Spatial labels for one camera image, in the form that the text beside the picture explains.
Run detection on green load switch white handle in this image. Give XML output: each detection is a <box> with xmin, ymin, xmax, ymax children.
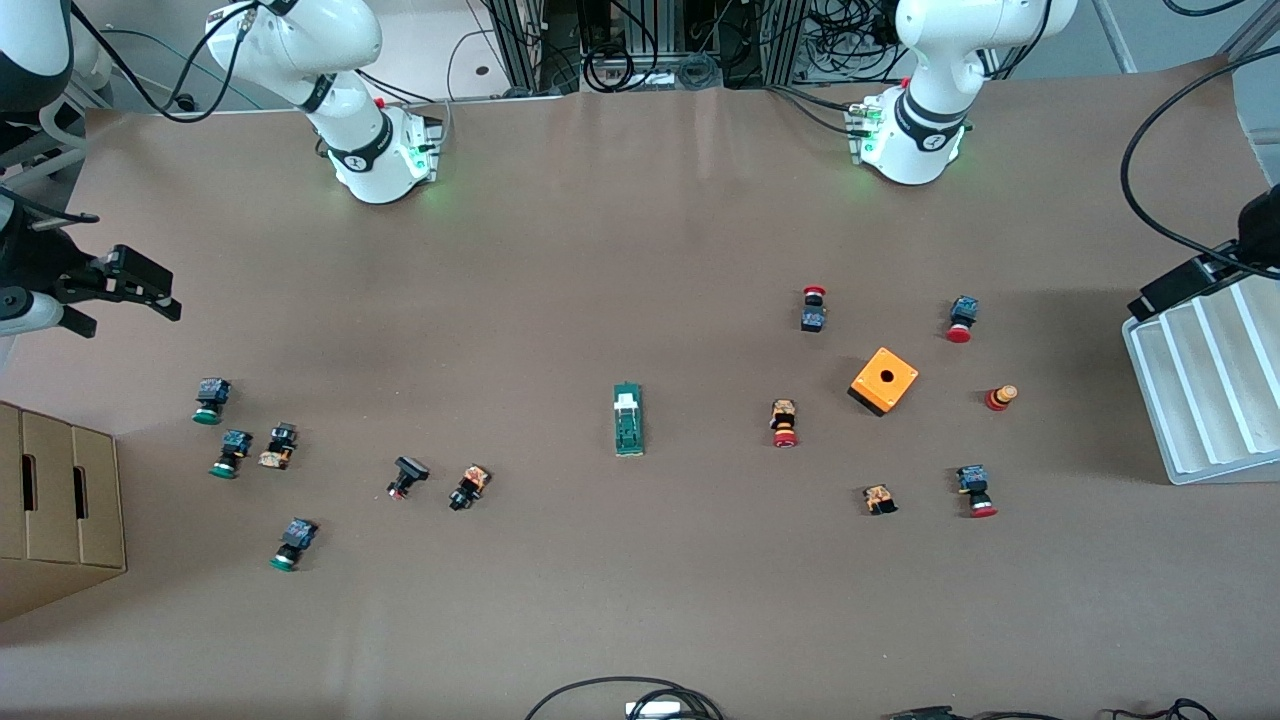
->
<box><xmin>612</xmin><ymin>382</ymin><xmax>644</xmax><ymax>458</ymax></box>

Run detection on white stepped tray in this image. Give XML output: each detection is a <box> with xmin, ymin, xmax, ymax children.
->
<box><xmin>1122</xmin><ymin>262</ymin><xmax>1280</xmax><ymax>487</ymax></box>

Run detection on green pushbutton blue block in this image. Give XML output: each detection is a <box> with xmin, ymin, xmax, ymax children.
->
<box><xmin>269</xmin><ymin>517</ymin><xmax>319</xmax><ymax>573</ymax></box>
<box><xmin>192</xmin><ymin>377</ymin><xmax>233</xmax><ymax>426</ymax></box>
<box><xmin>209</xmin><ymin>430</ymin><xmax>254</xmax><ymax>480</ymax></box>

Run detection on brown cardboard box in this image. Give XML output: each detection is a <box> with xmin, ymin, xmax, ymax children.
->
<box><xmin>0</xmin><ymin>400</ymin><xmax>128</xmax><ymax>623</ymax></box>

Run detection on grey aluminium profile bar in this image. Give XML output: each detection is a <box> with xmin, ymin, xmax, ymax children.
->
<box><xmin>1090</xmin><ymin>0</ymin><xmax>1139</xmax><ymax>73</ymax></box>
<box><xmin>1222</xmin><ymin>0</ymin><xmax>1280</xmax><ymax>63</ymax></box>

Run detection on black pushbutton orange block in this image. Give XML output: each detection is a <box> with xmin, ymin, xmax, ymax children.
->
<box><xmin>448</xmin><ymin>464</ymin><xmax>492</xmax><ymax>513</ymax></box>
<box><xmin>258</xmin><ymin>422</ymin><xmax>299</xmax><ymax>471</ymax></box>

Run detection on black square head pushbutton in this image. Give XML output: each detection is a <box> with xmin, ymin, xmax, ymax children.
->
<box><xmin>386</xmin><ymin>456</ymin><xmax>431</xmax><ymax>502</ymax></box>

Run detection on grey metal frame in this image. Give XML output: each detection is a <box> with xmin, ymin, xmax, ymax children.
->
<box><xmin>0</xmin><ymin>60</ymin><xmax>113</xmax><ymax>191</ymax></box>

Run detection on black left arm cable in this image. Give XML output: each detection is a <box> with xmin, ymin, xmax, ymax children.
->
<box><xmin>1120</xmin><ymin>45</ymin><xmax>1280</xmax><ymax>281</ymax></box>

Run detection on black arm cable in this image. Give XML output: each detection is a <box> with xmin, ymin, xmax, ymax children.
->
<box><xmin>1120</xmin><ymin>45</ymin><xmax>1280</xmax><ymax>281</ymax></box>
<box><xmin>68</xmin><ymin>0</ymin><xmax>263</xmax><ymax>126</ymax></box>

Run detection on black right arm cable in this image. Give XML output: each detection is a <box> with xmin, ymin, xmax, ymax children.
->
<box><xmin>68</xmin><ymin>0</ymin><xmax>263</xmax><ymax>126</ymax></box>

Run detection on orange button enclosure box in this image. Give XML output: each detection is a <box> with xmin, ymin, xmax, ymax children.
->
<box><xmin>847</xmin><ymin>346</ymin><xmax>920</xmax><ymax>418</ymax></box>

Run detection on tangled black cables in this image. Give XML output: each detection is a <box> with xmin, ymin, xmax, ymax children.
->
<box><xmin>800</xmin><ymin>0</ymin><xmax>913</xmax><ymax>83</ymax></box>

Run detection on thin tangled wires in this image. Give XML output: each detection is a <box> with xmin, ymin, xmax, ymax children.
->
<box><xmin>1104</xmin><ymin>697</ymin><xmax>1223</xmax><ymax>720</ymax></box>

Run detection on aluminium frame rack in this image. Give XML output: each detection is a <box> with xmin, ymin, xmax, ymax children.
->
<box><xmin>480</xmin><ymin>0</ymin><xmax>813</xmax><ymax>93</ymax></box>

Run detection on coiled black cable bundle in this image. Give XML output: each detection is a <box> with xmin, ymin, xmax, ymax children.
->
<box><xmin>583</xmin><ymin>40</ymin><xmax>723</xmax><ymax>94</ymax></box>

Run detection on looped black cable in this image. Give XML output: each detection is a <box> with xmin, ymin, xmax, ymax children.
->
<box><xmin>524</xmin><ymin>677</ymin><xmax>724</xmax><ymax>720</ymax></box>

